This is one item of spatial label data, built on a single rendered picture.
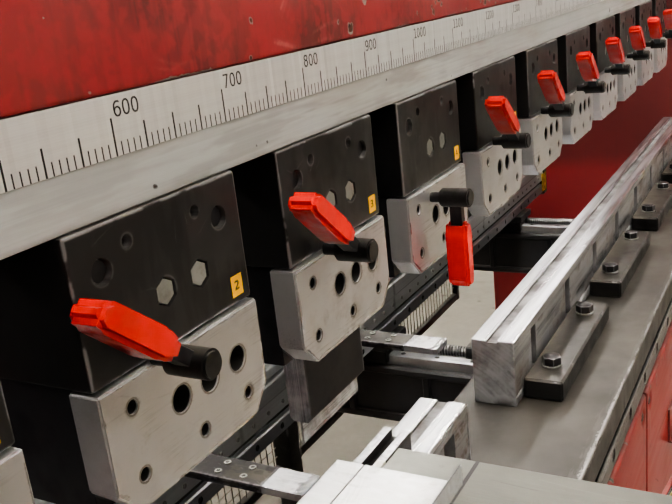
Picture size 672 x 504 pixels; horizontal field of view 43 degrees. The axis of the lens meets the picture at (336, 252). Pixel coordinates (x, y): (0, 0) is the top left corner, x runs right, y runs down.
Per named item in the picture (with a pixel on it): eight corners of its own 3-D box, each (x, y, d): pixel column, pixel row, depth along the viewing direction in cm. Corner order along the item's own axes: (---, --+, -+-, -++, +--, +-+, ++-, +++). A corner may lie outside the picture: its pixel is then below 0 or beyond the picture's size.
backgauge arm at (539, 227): (595, 278, 198) (594, 219, 194) (349, 262, 228) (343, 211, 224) (602, 267, 204) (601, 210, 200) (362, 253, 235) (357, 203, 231)
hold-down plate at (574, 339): (563, 403, 116) (562, 382, 115) (523, 397, 119) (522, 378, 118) (609, 319, 141) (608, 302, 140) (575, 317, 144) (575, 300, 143)
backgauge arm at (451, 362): (490, 437, 136) (485, 356, 132) (172, 386, 166) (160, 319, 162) (505, 413, 142) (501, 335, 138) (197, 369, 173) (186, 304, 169)
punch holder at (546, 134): (534, 178, 113) (529, 50, 108) (472, 177, 117) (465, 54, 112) (563, 153, 125) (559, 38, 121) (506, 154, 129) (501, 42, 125)
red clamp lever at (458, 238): (473, 289, 82) (467, 190, 80) (433, 286, 84) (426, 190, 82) (479, 283, 84) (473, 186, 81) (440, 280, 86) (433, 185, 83)
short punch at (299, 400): (314, 445, 72) (300, 340, 69) (293, 441, 73) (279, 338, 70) (366, 392, 80) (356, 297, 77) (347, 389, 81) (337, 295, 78)
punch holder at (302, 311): (307, 372, 63) (279, 152, 59) (214, 359, 67) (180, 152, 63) (392, 300, 76) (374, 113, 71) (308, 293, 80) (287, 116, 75)
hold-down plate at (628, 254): (621, 298, 149) (620, 282, 148) (589, 295, 152) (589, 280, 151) (650, 245, 174) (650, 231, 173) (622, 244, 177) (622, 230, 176)
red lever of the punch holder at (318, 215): (323, 187, 56) (381, 244, 64) (270, 186, 58) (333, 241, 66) (317, 212, 56) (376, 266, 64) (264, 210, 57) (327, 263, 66)
